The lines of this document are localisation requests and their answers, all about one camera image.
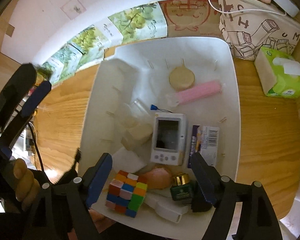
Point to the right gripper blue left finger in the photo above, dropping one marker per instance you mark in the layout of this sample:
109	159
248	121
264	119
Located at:
96	178

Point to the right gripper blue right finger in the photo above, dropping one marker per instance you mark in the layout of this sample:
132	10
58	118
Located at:
207	178

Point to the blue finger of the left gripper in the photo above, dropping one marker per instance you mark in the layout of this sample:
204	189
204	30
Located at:
15	89
19	122

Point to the dark green jar gold lid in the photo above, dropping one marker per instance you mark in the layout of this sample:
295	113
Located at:
181	188

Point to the colourful rubik's cube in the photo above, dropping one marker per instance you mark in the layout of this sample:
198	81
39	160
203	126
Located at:
126	193

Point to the clear box with label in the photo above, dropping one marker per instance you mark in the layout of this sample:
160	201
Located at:
204	140

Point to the white power adapter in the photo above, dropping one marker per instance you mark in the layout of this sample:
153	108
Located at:
127	161

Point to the pink oval pouch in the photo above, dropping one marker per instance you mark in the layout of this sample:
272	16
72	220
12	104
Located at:
158	177

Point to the white handheld game console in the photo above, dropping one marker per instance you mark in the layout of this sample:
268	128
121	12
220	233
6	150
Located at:
169	137

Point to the beige soap block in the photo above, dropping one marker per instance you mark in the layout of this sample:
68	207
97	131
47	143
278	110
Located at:
136	136

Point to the white plastic bin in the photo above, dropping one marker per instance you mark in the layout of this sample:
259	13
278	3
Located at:
134	81

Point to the small clear sticker box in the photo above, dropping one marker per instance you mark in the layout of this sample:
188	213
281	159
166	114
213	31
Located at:
133	114

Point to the pink tube pack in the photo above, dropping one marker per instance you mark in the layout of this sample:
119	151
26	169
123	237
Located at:
197	92

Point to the round beige zip case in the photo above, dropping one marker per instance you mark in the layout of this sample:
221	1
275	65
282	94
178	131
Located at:
181	78

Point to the person's left hand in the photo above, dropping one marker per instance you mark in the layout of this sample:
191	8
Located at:
27	187

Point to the green tissue pack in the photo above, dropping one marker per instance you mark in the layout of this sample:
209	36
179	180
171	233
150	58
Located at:
279	73

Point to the green grape cardboard sheet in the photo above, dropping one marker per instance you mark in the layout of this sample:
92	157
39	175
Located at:
88	47

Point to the printed canvas bag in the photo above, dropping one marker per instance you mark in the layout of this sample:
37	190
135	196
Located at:
247	25

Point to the brown cartoon cardboard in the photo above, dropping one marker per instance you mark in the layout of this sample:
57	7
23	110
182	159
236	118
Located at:
191	18

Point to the pink square wall sticker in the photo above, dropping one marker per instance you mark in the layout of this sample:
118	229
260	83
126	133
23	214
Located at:
73	8

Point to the white charger with cable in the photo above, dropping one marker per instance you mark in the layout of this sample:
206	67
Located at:
285	3

